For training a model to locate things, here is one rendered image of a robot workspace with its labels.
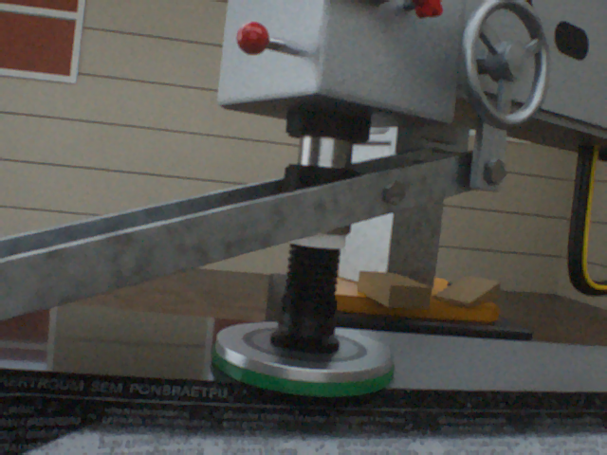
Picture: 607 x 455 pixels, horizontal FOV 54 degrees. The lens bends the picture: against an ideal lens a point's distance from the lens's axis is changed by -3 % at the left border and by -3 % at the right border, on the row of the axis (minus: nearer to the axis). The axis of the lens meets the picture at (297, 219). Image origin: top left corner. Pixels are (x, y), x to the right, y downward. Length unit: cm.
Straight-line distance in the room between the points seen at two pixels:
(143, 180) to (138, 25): 169
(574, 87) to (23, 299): 74
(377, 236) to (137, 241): 109
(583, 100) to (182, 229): 61
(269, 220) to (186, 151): 624
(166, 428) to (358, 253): 108
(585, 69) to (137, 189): 617
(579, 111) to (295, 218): 47
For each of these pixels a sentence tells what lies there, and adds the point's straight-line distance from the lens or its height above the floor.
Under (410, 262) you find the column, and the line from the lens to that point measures 162.
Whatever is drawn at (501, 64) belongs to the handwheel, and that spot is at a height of 117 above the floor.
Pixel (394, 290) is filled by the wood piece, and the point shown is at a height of 82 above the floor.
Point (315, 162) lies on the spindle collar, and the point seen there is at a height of 105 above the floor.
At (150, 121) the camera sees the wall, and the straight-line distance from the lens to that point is 686.
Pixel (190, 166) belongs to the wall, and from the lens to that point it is 684.
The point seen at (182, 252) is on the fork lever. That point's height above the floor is 94.
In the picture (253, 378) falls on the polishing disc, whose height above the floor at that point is 81.
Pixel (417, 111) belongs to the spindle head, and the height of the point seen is 111.
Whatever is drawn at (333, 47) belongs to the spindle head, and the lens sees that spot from 60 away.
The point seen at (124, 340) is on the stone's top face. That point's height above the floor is 80.
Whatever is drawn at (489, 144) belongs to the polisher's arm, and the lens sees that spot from 80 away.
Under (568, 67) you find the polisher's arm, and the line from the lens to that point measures 92.
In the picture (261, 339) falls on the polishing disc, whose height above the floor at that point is 83.
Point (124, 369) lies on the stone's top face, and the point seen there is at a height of 80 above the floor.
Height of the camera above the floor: 102
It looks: 3 degrees down
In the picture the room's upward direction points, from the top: 6 degrees clockwise
